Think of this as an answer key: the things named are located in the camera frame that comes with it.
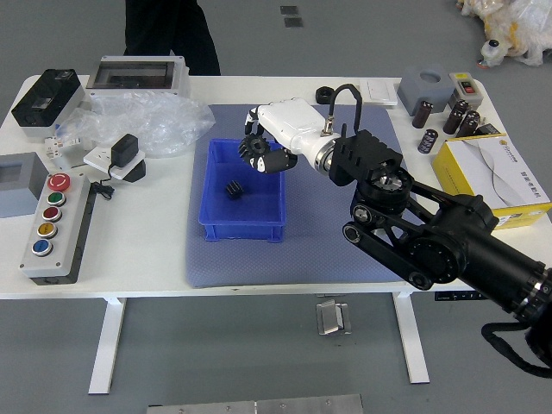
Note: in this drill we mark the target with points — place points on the small black component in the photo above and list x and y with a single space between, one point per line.
489 129

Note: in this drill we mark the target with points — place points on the clear plastic bag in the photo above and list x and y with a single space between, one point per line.
164 116

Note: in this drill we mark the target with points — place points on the black capacitor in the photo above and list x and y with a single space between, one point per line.
428 141

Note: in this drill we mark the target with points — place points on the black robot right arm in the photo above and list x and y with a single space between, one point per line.
453 250

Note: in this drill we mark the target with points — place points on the grey clear-lid distribution box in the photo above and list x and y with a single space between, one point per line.
129 73

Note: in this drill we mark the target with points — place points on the dark brown capacitor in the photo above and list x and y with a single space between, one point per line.
468 124
422 114
455 116

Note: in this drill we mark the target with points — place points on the big black gear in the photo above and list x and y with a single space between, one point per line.
248 149

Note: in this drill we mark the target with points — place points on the plush toy in plastic bag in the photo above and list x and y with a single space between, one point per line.
522 30

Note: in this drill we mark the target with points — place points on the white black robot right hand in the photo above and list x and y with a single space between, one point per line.
293 125

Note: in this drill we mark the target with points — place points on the black power adapter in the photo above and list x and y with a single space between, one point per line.
125 148

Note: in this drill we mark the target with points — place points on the yellow white cardboard box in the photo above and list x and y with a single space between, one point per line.
496 172

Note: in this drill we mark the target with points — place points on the blue plastic box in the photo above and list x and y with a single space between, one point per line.
259 211

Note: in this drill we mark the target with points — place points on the black table control panel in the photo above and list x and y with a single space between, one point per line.
453 296

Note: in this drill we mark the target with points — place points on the grey five-button control box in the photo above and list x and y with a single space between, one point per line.
47 228

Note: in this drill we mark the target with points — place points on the white table leg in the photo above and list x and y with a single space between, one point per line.
108 345
412 336

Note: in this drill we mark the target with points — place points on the black socket base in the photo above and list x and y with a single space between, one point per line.
137 172

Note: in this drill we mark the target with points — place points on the blue-grey mat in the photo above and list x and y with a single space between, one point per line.
302 259

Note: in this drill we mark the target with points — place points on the grey box with window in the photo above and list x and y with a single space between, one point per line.
17 194

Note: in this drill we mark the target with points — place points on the person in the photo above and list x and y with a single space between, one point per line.
172 30

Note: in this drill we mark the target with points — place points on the grey block with round hole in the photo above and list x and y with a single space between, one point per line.
424 92

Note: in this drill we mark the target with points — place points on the grey floor socket cover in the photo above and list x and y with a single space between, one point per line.
289 10
293 22

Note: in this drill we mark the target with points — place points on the metal bracket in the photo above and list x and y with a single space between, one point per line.
330 319

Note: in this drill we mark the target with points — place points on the black hex nut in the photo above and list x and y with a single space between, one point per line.
322 95

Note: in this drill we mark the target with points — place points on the grey red-black button switch box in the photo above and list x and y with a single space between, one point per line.
468 86

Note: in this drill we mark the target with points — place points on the small black gear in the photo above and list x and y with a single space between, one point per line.
235 190

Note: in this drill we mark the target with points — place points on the black-lid white enclosure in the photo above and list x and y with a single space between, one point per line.
43 99

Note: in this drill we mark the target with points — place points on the white wall switch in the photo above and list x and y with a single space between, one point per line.
381 92

